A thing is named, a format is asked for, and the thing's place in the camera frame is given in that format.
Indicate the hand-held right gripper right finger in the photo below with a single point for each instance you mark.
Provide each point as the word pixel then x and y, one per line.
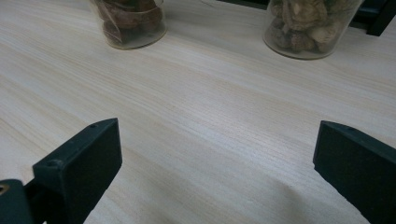
pixel 358 168

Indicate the glass jar with reddish contents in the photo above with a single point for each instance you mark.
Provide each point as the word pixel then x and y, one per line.
pixel 130 21

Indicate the wide glass jar beige contents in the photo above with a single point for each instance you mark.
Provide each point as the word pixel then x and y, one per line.
pixel 305 28

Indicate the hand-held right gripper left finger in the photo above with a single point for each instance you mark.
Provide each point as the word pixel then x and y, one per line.
pixel 77 174

